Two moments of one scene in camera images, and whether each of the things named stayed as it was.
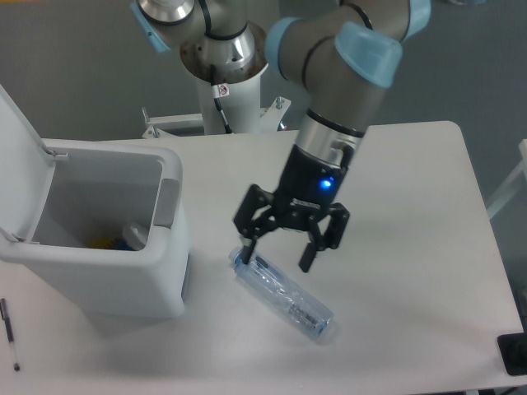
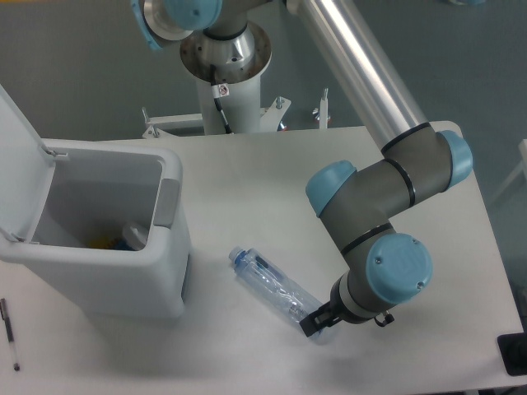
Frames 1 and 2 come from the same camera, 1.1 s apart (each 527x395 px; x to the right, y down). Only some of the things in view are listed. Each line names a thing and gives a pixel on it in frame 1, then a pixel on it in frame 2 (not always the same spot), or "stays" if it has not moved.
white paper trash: (135, 236) stays
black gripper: (306, 189) -> (326, 316)
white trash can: (57, 195) stays
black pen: (10, 330) stays
